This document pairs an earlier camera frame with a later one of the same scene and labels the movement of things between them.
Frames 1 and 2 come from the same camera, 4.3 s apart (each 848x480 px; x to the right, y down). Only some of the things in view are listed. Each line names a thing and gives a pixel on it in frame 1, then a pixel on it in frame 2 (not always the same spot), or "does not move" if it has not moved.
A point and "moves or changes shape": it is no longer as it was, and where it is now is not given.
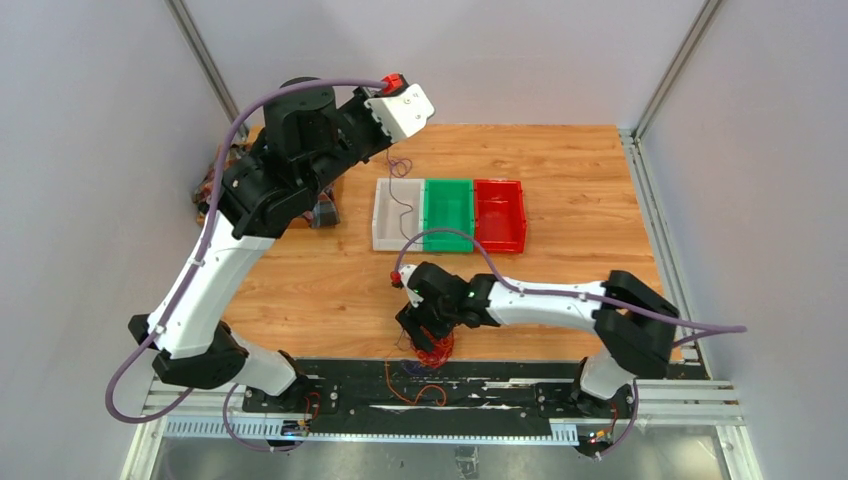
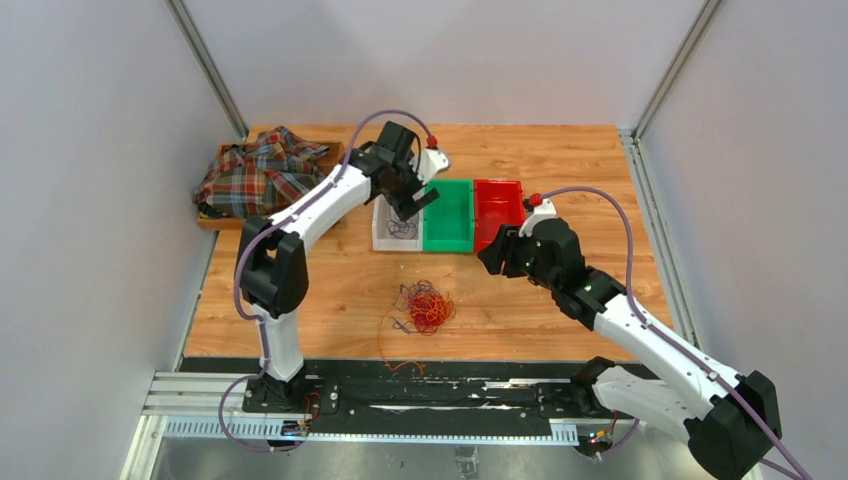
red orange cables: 443,346 moves or changes shape
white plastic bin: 398,214 does not move
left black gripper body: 360,130 → 405,184
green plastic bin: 448,204 does not move
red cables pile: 423,388 → 377,341
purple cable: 403,204 moves or changes shape
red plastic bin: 499,216 does not move
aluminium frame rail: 216,409 does not move
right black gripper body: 437,321 → 520,258
